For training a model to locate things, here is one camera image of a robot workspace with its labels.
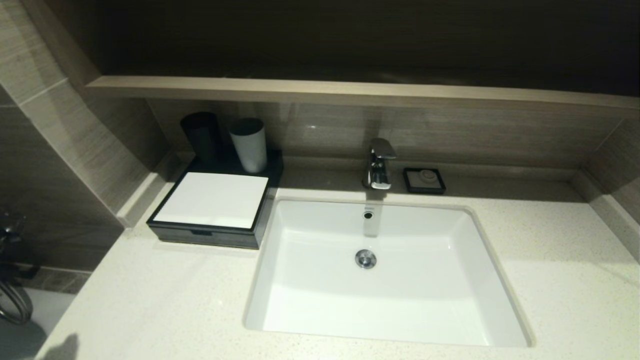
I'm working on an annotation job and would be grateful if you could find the black storage box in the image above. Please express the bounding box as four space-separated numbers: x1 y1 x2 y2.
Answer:
146 149 285 250

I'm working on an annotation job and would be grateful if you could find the chrome faucet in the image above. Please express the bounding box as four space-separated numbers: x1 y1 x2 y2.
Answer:
362 138 397 191

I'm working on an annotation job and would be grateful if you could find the white cup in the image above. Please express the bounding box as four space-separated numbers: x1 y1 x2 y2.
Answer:
229 117 268 174

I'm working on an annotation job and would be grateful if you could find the chrome drain plug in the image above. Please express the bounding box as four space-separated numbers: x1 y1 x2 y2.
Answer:
355 249 377 270

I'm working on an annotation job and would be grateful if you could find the black square soap dish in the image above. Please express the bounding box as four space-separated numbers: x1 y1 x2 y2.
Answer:
402 167 447 195

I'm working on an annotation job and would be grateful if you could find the black cup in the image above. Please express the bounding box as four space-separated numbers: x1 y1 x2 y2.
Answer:
180 111 223 163

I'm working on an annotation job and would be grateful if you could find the white sink basin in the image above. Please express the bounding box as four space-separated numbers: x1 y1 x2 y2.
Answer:
243 197 534 348

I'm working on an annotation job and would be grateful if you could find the wooden wall shelf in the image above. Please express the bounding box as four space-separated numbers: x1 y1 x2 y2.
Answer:
86 75 640 111

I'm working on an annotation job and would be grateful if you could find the dark hose fixture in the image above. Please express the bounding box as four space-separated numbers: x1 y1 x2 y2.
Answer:
0 215 41 326

